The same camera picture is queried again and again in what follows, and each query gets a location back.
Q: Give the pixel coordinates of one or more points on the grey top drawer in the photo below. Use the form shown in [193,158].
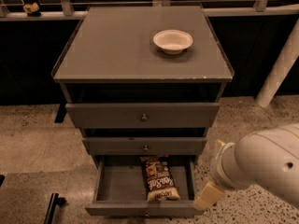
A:
[133,115]

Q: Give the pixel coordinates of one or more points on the grey middle drawer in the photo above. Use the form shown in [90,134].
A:
[144,145]

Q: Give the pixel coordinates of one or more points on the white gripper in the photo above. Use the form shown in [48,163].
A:
[220,171]

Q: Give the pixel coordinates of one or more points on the black bar on floor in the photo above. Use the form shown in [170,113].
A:
[55,200]

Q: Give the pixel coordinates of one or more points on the white diagonal pole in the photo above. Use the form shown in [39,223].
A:
[281,68]

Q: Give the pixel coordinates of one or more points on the grey bottom drawer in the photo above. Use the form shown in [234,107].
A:
[122,192]

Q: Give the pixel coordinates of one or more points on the grey drawer cabinet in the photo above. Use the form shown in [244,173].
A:
[111,59]

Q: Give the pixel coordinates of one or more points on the grey drawer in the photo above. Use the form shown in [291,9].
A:
[122,192]
[144,145]
[133,115]

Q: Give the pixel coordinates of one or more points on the brown chip bag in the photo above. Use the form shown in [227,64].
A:
[158,178]

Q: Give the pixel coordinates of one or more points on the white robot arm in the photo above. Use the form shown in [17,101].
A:
[268,158]

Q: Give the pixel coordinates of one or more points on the small yellow black object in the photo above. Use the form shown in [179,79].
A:
[32,10]

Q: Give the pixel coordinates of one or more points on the white paper bowl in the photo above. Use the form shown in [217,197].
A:
[172,42]

